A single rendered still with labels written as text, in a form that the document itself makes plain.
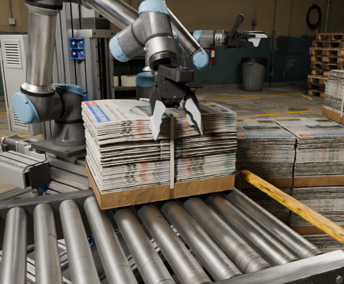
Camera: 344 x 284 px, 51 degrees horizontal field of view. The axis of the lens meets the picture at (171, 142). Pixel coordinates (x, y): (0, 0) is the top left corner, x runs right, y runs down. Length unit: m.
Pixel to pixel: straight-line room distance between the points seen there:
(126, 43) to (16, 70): 0.97
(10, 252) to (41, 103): 0.64
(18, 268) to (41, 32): 0.76
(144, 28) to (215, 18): 7.86
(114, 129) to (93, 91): 0.78
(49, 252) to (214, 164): 0.47
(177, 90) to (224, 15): 8.06
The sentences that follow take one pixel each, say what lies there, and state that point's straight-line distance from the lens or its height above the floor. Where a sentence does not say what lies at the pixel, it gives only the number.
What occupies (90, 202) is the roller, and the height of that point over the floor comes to 0.80.
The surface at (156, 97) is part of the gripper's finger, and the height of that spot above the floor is 1.09.
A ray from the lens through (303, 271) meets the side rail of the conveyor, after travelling 0.76.
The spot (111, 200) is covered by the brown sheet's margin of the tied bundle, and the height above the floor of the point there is 0.83.
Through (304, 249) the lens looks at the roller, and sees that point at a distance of 0.84.
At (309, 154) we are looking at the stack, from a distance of 1.63.
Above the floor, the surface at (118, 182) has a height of 0.87.
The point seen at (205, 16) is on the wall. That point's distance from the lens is 8.67.
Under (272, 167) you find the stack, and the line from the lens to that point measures 1.58.
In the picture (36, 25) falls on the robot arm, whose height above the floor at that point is 1.26.
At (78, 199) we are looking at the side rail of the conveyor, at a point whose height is 0.79.
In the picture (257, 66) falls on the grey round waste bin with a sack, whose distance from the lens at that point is 8.58.
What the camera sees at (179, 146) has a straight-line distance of 0.93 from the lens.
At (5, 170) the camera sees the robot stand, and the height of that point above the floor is 0.71.
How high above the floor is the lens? 1.22
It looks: 16 degrees down
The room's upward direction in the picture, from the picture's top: straight up
